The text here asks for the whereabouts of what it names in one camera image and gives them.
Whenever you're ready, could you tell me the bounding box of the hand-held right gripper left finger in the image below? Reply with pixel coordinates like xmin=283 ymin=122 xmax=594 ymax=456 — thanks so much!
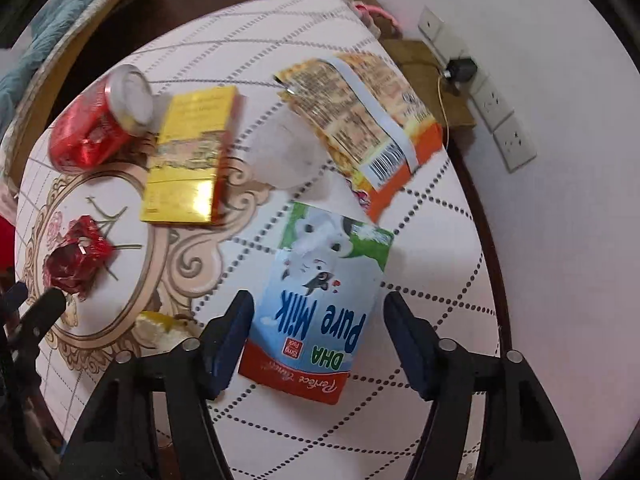
xmin=59 ymin=290 xmax=256 ymax=480

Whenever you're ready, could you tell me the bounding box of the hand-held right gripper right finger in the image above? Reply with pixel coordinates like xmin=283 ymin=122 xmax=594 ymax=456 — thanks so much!
xmin=383 ymin=291 xmax=582 ymax=480

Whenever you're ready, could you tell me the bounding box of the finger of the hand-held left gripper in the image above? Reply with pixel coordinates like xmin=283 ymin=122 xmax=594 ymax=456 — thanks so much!
xmin=7 ymin=287 xmax=68 ymax=358
xmin=0 ymin=281 xmax=29 ymax=313

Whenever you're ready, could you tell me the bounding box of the red foil wrapper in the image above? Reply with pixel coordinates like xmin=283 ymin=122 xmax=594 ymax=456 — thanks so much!
xmin=41 ymin=215 xmax=115 ymax=297

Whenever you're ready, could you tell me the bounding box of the yellow item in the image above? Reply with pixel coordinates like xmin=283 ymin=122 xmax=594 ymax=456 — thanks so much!
xmin=135 ymin=310 xmax=201 ymax=356

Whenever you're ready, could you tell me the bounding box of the blue white milk pouch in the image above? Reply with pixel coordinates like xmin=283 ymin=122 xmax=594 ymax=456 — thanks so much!
xmin=237 ymin=202 xmax=395 ymax=406

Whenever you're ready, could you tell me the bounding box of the yellow gold cardboard box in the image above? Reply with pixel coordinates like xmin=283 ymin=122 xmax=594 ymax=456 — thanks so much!
xmin=139 ymin=85 xmax=242 ymax=226

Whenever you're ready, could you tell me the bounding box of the clear plastic cup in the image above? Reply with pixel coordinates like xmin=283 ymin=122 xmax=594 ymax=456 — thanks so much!
xmin=245 ymin=110 xmax=337 ymax=192

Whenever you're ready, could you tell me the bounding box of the orange yellow snack packet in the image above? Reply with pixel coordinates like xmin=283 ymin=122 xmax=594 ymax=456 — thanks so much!
xmin=272 ymin=52 xmax=446 ymax=223

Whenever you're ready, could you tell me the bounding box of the red blanket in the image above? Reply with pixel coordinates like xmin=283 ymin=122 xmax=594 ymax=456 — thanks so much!
xmin=0 ymin=215 xmax=18 ymax=271

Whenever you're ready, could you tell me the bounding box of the light blue quilt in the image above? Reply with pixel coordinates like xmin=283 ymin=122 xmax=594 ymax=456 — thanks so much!
xmin=0 ymin=0 xmax=121 ymax=126

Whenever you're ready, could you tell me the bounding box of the brown cardboard box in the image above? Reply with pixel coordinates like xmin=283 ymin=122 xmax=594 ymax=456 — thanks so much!
xmin=380 ymin=37 xmax=476 ymax=131

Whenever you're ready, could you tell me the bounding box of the black plug charger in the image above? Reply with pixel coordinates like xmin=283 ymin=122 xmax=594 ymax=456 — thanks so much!
xmin=445 ymin=57 xmax=479 ymax=86

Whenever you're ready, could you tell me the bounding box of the table with patterned cloth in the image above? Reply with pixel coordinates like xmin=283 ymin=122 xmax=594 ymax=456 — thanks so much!
xmin=12 ymin=0 xmax=502 ymax=480

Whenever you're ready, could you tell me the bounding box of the white wall socket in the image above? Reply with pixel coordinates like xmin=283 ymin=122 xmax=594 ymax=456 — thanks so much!
xmin=470 ymin=75 xmax=516 ymax=132
xmin=417 ymin=5 xmax=446 ymax=43
xmin=492 ymin=115 xmax=539 ymax=172
xmin=434 ymin=25 xmax=472 ymax=63

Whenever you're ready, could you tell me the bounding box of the thin yellow cable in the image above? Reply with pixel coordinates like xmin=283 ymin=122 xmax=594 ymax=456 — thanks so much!
xmin=436 ymin=75 xmax=451 ymax=147

